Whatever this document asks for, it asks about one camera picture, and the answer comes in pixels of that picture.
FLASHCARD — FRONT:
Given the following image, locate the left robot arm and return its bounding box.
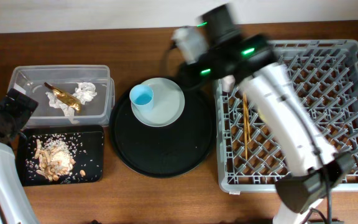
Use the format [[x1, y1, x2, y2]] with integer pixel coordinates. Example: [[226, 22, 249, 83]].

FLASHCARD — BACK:
[[0, 88, 39, 223]]

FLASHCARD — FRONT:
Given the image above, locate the peanut shells and rice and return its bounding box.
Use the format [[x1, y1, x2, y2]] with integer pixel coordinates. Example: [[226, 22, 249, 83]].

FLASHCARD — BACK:
[[25, 133, 88, 184]]

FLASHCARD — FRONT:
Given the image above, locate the pink cup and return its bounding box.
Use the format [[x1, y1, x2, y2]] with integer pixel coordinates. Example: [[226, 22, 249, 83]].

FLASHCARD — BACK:
[[221, 75, 236, 93]]

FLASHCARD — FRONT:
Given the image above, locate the yellow bowl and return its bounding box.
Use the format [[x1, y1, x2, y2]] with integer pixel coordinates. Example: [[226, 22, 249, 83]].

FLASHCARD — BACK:
[[257, 108, 267, 123]]

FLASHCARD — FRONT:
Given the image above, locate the grey round plate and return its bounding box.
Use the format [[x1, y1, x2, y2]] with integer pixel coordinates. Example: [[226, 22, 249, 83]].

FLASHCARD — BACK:
[[131, 78, 185, 128]]

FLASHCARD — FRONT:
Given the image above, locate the black rectangular tray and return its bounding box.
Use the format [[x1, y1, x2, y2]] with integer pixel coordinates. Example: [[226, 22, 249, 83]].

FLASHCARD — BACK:
[[16, 125, 104, 186]]

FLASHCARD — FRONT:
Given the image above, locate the round black serving tray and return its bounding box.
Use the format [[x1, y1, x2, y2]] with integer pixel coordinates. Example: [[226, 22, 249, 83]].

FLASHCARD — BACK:
[[109, 90, 216, 178]]

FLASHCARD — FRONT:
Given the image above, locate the wooden chopstick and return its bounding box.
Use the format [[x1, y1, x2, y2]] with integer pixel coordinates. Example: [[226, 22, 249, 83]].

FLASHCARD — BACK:
[[243, 97, 251, 142], [242, 93, 249, 160]]

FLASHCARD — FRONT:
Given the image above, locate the gold snack wrapper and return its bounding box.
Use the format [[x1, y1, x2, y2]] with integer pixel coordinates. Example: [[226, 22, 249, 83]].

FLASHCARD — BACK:
[[44, 82, 81, 112]]

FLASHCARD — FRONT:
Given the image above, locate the light blue cup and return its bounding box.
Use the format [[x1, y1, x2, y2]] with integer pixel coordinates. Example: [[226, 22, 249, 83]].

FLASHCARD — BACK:
[[129, 84, 154, 112]]

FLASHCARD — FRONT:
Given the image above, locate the grey dishwasher rack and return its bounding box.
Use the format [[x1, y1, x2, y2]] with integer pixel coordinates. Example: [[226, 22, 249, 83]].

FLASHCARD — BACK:
[[213, 40, 358, 194]]

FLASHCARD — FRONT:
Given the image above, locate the clear plastic bin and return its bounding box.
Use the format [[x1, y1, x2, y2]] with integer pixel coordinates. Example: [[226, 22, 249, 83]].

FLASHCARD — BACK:
[[8, 65, 115, 128]]

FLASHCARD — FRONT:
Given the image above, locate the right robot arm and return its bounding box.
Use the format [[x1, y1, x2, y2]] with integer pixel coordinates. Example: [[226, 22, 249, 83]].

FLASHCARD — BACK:
[[172, 5, 354, 223]]

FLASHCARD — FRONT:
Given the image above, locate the white tissue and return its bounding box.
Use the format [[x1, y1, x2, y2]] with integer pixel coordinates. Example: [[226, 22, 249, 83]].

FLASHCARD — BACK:
[[45, 82, 97, 116]]

